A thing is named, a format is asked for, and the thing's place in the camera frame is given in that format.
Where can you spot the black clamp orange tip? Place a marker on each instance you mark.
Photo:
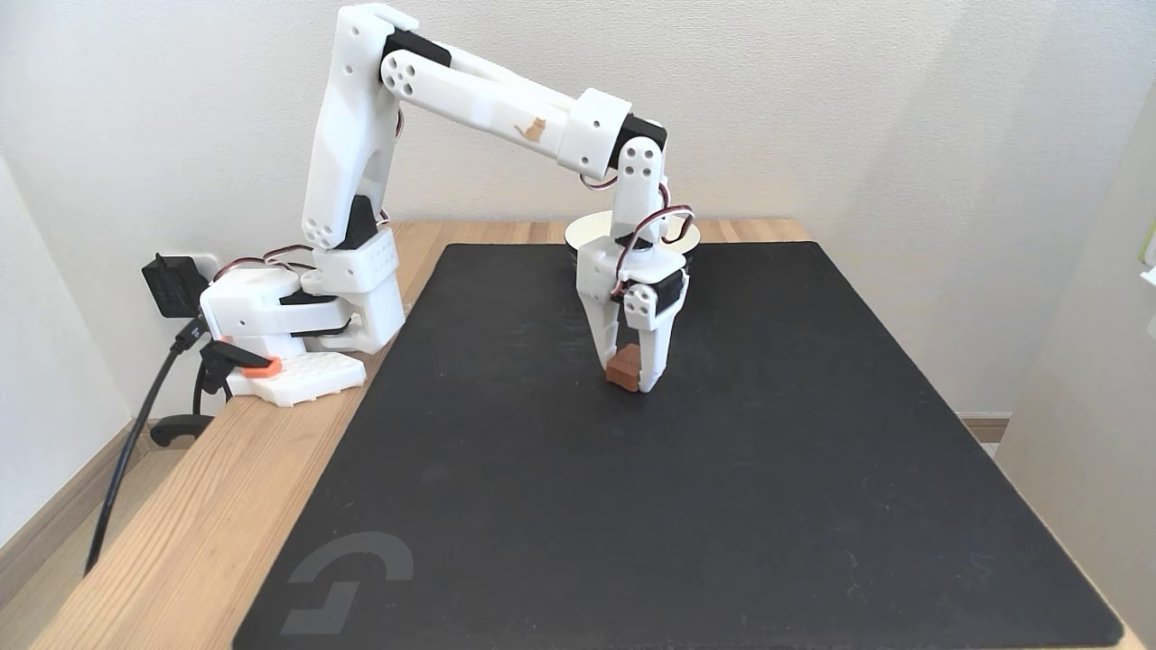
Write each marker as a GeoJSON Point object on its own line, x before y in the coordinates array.
{"type": "Point", "coordinates": [237, 358]}

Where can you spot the black wall power adapter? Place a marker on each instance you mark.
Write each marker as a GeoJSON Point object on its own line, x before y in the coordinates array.
{"type": "Point", "coordinates": [173, 284]}

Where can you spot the black printed paper bowl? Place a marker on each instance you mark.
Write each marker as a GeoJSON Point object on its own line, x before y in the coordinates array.
{"type": "Point", "coordinates": [587, 233]}

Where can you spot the red toy block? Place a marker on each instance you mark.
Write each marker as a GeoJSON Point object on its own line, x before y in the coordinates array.
{"type": "Point", "coordinates": [622, 370]}

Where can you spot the black desk mat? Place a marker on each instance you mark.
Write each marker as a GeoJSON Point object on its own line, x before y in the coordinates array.
{"type": "Point", "coordinates": [677, 506]}

